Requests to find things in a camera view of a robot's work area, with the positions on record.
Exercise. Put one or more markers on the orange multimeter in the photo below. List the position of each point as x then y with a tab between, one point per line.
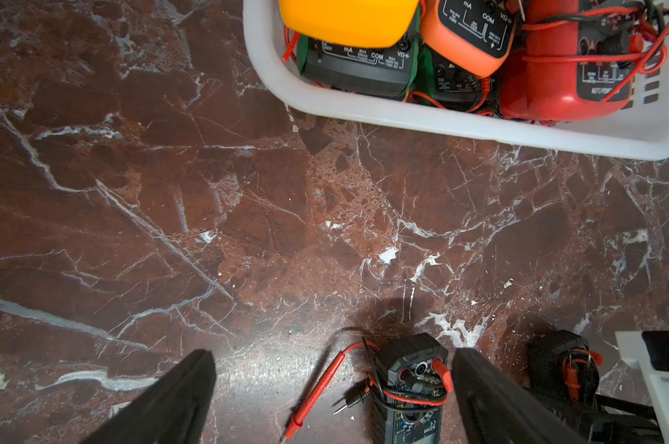
475	35

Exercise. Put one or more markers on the large red multimeter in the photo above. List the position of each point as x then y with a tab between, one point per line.
577	60

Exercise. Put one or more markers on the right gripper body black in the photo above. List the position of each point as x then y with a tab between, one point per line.
611	420

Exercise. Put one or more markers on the green multimeter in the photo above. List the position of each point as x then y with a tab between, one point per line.
383	72
441	83

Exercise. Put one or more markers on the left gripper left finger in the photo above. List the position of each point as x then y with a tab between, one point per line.
173	410

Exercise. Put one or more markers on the white perforated plastic basket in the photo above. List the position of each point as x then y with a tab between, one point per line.
639	132

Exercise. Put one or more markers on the small yellow multimeter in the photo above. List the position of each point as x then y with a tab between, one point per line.
360	23

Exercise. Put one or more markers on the small black multimeter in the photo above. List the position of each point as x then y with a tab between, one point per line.
408	383
562	365

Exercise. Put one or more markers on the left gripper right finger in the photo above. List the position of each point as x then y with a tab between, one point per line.
495	409

